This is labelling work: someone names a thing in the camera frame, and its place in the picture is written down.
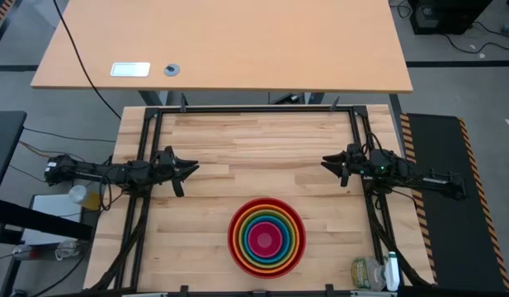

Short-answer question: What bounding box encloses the light wooden desk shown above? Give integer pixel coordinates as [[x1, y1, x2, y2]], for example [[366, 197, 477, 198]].
[[30, 0, 414, 94]]

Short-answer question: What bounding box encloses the blue bowl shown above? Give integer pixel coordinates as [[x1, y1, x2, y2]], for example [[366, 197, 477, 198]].
[[243, 214, 291, 266]]

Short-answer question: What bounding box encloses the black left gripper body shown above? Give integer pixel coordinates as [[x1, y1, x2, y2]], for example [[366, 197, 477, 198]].
[[153, 145, 186, 199]]

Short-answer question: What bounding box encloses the long black cable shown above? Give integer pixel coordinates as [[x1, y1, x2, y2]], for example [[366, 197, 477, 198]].
[[51, 0, 123, 121]]

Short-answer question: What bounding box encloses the white rectangular card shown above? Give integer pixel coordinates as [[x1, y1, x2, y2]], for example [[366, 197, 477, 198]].
[[110, 61, 152, 78]]

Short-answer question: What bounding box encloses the black aluminium table frame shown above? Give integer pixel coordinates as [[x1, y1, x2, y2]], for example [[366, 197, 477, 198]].
[[88, 93, 436, 297]]

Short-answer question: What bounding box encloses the orange bowl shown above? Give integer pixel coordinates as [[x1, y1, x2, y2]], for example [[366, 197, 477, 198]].
[[231, 203, 302, 275]]

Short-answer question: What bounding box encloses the black computer tower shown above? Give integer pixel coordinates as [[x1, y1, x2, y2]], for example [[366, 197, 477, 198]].
[[408, 0, 494, 36]]

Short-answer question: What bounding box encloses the black side desk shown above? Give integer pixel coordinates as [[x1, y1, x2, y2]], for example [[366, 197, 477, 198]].
[[0, 110, 28, 203]]

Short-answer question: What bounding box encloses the green bowl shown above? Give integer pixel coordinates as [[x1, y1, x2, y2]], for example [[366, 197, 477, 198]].
[[237, 209, 297, 270]]

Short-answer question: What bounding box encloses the plastic bottle with yellow liquid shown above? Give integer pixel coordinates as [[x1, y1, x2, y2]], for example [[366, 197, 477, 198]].
[[68, 184, 104, 212]]

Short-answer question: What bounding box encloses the white box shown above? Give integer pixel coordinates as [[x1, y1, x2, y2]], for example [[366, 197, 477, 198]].
[[21, 192, 95, 248]]

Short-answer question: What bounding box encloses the black mat with hazard stripes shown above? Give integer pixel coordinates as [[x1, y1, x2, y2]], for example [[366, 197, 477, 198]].
[[398, 111, 509, 293]]

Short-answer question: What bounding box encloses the large red bowl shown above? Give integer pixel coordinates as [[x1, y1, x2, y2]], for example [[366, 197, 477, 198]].
[[227, 196, 308, 280]]

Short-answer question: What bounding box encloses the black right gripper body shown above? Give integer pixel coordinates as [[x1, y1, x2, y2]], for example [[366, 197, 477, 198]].
[[340, 142, 370, 188]]

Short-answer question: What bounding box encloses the black floor cable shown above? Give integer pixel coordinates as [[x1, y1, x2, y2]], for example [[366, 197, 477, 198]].
[[442, 21, 509, 55]]

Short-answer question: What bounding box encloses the spray bottle with green label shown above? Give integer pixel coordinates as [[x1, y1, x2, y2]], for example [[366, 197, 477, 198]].
[[351, 251, 402, 293]]

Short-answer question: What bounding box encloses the thin black cable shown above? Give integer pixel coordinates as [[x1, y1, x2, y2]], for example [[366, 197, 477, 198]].
[[22, 126, 117, 144]]

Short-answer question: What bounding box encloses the small pink bowl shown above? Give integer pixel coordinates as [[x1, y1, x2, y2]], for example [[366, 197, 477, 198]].
[[247, 220, 284, 259]]

